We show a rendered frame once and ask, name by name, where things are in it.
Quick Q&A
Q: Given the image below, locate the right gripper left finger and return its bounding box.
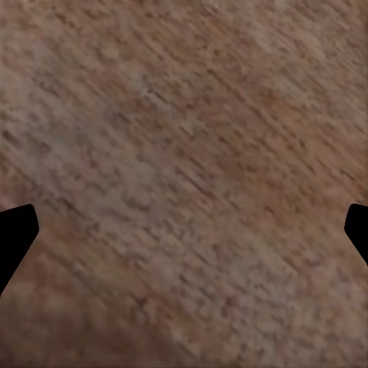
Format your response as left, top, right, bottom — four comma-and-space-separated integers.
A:
0, 204, 39, 294

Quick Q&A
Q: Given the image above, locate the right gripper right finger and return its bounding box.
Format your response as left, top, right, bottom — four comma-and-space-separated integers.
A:
344, 203, 368, 264

